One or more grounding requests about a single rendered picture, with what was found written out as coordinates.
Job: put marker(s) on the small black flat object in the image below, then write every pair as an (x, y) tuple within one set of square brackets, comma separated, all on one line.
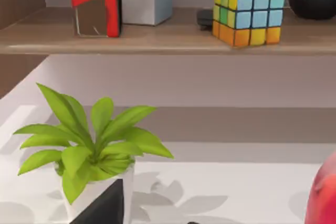
[(204, 19)]

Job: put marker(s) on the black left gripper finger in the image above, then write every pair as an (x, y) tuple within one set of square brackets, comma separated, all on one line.
[(107, 208)]

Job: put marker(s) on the red and black cube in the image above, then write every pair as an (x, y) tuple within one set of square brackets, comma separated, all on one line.
[(97, 14)]

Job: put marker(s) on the red round object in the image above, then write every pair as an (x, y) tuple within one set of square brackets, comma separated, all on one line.
[(324, 195)]

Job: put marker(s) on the green plant in white pot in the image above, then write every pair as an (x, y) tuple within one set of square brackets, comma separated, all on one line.
[(89, 155)]

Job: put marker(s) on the wooden shelf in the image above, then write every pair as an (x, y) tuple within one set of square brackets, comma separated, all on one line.
[(162, 43)]

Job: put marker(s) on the colourful puzzle cube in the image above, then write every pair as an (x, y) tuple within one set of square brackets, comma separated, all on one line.
[(249, 16)]

